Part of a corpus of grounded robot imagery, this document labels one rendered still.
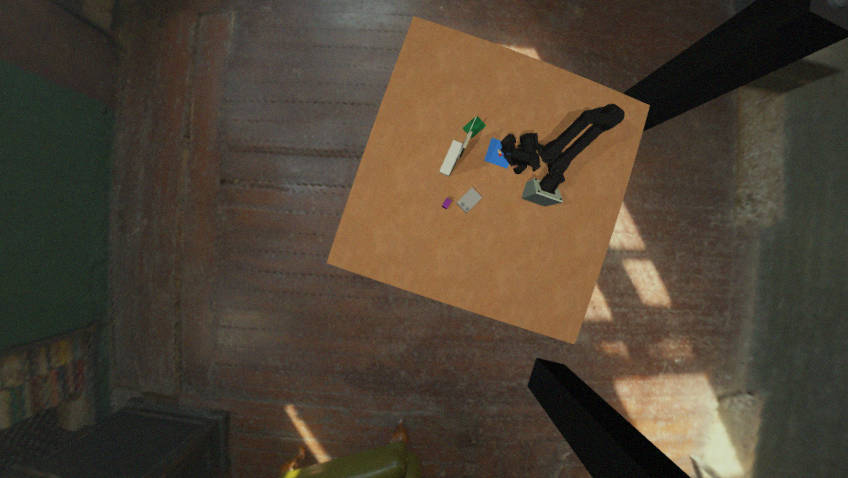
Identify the blue flat square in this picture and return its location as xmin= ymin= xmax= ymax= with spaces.
xmin=484 ymin=138 xmax=509 ymax=169

